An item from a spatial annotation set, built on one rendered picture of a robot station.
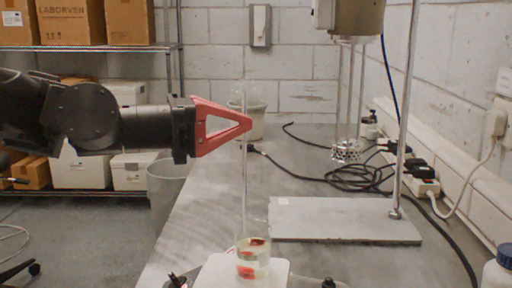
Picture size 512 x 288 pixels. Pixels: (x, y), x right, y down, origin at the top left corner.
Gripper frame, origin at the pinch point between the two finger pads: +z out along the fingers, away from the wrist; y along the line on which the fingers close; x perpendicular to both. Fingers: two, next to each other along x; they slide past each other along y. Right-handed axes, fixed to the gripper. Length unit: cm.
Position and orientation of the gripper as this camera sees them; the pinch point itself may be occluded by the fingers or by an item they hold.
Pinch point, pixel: (244, 123)
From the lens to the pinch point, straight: 55.1
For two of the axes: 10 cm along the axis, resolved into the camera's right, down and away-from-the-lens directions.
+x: -0.1, 9.6, 2.8
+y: -2.4, -2.7, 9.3
